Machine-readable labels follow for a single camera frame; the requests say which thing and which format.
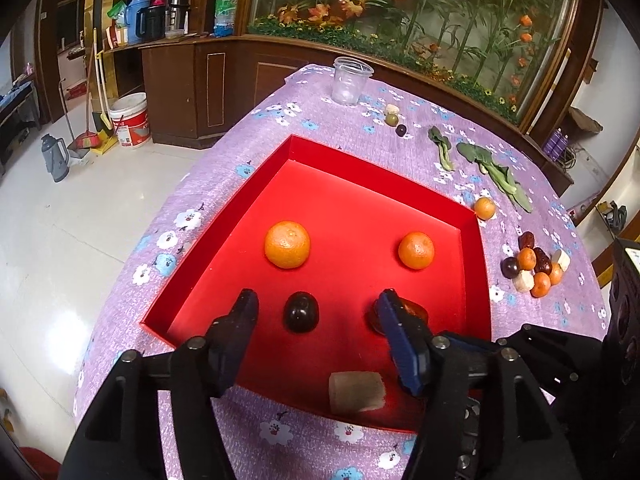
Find broom and dustpan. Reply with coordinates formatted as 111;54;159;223
65;42;116;164

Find large dark red date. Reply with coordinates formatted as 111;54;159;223
534;247;552;274

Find red tray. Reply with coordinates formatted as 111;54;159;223
141;136;491;431

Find edge orange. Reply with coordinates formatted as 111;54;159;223
264;221;310;270

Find small orange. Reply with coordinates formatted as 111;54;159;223
474;196;497;221

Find clear plastic cup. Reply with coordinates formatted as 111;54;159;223
331;56;374;106

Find blue jug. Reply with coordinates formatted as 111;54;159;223
125;0;150;46

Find green label water bottle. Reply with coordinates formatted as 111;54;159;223
213;0;238;37

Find purple floral tablecloth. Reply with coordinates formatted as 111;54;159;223
74;64;611;479

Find flower aquarium display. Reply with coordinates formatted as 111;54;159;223
239;0;579;129

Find white red bucket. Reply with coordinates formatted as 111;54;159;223
108;92;151;148

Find grey floor thermos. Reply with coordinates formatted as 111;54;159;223
41;134;70;183

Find purple bottles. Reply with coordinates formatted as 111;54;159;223
542;128;568;162

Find bok choy leaf bunch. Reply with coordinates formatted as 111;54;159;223
456;142;533;214

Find speckled orange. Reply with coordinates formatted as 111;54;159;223
516;247;537;271

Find small beige piece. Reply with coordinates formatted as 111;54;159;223
385;104;399;115

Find round sugarcane piece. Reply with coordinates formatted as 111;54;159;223
512;270;535;294

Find wooden cabinet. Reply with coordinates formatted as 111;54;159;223
102;32;331;150

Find green grape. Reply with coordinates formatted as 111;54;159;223
385;114;399;127

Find small bok choy stalk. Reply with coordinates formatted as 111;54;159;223
427;126;454;171

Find dark plum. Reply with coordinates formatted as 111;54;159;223
283;292;320;334
500;256;520;280

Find steel thermos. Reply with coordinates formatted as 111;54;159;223
165;0;190;39

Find black kettle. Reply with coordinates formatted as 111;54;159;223
134;6;165;41

